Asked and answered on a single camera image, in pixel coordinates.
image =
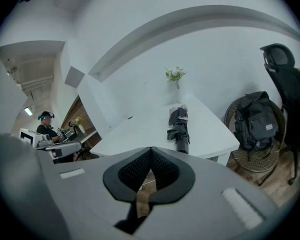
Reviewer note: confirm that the white flowers in vase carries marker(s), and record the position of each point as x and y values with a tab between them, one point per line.
175	74

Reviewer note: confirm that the yellow flowers in vase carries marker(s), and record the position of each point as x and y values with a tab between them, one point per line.
78	124

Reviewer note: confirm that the white table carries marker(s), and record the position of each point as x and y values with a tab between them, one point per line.
145	131

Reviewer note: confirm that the ceiling light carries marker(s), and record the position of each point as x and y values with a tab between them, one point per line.
28	111

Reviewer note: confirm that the grey square wall panel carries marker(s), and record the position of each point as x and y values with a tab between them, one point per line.
74	77

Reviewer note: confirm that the black grey umbrella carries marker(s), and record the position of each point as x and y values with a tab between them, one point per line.
178	124

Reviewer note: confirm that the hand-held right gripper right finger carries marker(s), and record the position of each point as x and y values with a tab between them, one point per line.
205	184

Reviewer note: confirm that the long white desk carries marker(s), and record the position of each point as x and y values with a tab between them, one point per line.
88	135

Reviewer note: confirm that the brown wicker chair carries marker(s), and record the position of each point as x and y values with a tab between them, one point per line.
255	161

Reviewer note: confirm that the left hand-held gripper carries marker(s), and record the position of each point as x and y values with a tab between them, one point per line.
31	137

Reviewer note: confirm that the black backpack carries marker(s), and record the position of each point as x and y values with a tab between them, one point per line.
255	119

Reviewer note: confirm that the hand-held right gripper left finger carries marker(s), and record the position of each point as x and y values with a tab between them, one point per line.
85	191

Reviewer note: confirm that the black mesh office chair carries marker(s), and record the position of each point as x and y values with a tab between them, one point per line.
292	96

